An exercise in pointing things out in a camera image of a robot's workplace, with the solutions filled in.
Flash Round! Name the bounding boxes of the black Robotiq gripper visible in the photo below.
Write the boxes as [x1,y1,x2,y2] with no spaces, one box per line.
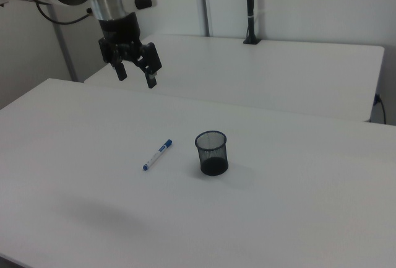
[98,12,163,90]

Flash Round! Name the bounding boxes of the blue and white marker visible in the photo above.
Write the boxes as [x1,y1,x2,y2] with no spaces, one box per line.
[142,139,173,171]

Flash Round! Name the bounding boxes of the white side table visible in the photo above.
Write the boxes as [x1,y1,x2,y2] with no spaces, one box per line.
[84,33,385,123]

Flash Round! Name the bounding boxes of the black mesh pen cup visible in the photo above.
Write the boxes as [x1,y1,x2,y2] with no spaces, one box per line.
[194,130,230,176]

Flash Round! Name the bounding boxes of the grey aluminium wall post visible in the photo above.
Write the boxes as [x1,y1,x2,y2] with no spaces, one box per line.
[49,3,79,82]
[197,0,215,37]

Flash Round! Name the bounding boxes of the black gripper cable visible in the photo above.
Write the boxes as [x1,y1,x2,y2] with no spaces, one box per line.
[35,1,94,26]

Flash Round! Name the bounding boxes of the black clamp camera stand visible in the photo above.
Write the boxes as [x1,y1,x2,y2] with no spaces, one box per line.
[242,0,262,45]

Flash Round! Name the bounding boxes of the black floor cable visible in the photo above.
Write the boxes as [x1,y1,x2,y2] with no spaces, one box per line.
[377,94,388,124]

